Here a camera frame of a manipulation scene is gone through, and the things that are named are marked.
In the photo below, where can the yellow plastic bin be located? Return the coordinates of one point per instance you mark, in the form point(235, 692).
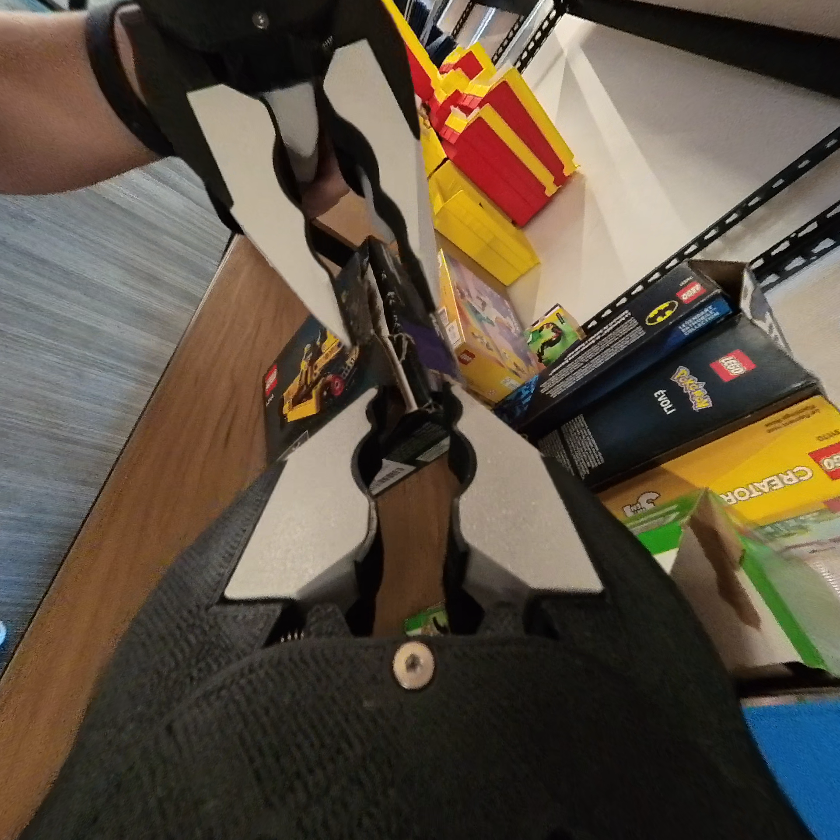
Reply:
point(485, 229)

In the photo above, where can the black toy box yellow logo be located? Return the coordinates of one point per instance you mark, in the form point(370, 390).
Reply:
point(656, 413)

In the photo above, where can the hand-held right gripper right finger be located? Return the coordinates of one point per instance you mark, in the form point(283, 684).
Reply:
point(531, 531)

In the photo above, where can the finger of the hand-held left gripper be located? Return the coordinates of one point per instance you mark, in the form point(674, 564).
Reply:
point(262, 197)
point(387, 131)

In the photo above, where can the purple green toy box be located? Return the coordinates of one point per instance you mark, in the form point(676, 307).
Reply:
point(554, 334)

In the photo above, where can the orange toy box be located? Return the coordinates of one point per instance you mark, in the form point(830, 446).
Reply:
point(479, 328)

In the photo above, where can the small black yellow toy box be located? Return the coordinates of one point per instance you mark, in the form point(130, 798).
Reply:
point(308, 387)

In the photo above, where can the green toy box white edge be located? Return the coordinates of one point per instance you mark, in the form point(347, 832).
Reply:
point(787, 590)

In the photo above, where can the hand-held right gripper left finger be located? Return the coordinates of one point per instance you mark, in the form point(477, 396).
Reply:
point(302, 531)

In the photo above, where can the black bat logo toy box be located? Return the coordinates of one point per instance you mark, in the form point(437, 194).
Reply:
point(623, 354)

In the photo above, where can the person's left hand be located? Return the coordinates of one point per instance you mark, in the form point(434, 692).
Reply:
point(325, 190)

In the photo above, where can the blue toy box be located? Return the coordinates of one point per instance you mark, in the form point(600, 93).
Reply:
point(800, 754)

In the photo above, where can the wooden desk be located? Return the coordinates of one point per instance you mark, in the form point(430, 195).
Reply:
point(164, 459)

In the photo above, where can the black metal rack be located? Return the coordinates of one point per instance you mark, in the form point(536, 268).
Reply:
point(722, 216)

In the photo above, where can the person's left forearm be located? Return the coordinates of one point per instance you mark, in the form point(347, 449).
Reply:
point(59, 98)

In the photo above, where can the yellow flamingo toy box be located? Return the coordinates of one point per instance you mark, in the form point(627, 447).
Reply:
point(754, 459)

